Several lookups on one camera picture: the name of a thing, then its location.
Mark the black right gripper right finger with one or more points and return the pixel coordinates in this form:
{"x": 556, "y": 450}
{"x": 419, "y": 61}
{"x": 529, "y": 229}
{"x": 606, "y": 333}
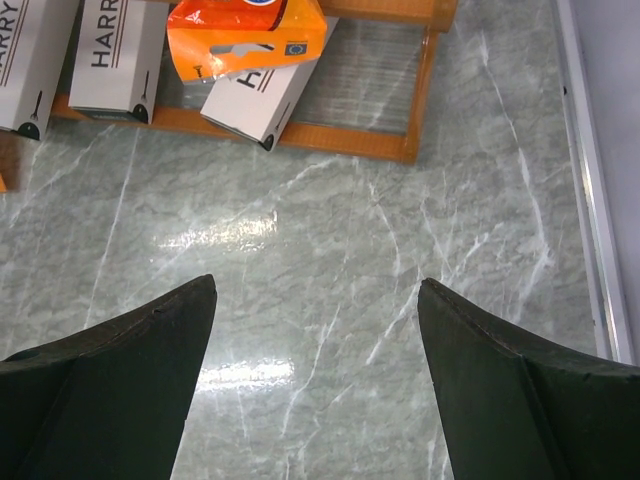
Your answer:
{"x": 515, "y": 405}

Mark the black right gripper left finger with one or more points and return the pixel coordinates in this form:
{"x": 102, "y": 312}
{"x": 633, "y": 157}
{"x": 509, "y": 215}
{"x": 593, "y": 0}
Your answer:
{"x": 110, "y": 401}

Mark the white Harry's razor box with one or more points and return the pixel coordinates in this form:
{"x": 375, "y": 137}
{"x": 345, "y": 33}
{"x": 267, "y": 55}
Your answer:
{"x": 118, "y": 58}
{"x": 257, "y": 105}
{"x": 34, "y": 39}

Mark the orange wooden shelf rack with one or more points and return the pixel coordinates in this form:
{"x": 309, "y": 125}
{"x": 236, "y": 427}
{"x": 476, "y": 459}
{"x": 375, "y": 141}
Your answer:
{"x": 435, "y": 16}

